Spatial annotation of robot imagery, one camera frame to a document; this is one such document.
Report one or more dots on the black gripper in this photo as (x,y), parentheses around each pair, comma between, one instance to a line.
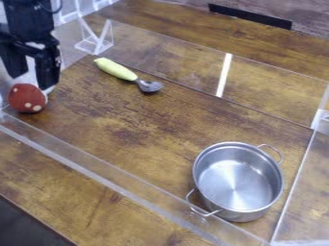
(43,49)

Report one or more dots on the red white-spotted toy mushroom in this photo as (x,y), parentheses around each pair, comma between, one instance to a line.
(29,99)

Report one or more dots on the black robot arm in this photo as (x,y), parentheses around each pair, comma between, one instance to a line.
(26,38)

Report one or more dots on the silver metal pot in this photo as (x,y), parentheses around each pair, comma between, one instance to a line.
(239,181)

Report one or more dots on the black strip on table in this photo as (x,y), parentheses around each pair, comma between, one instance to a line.
(231,9)

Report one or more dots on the yellow-handled metal spoon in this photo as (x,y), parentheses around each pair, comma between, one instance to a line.
(124,73)

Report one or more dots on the clear acrylic enclosure wall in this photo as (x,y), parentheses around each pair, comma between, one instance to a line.
(100,165)

